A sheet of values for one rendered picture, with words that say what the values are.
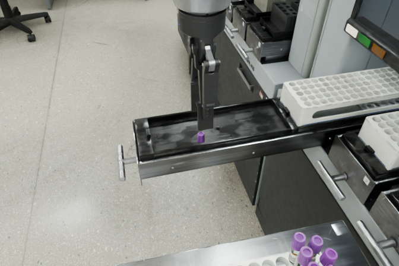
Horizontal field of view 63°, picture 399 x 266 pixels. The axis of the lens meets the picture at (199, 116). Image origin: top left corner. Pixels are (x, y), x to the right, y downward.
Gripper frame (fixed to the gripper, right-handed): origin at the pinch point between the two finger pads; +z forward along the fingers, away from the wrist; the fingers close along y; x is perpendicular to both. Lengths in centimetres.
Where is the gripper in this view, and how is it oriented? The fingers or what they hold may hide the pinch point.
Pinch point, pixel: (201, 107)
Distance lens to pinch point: 64.0
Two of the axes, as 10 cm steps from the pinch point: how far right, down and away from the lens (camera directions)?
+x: -9.7, 1.6, -1.8
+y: -2.4, -6.4, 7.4
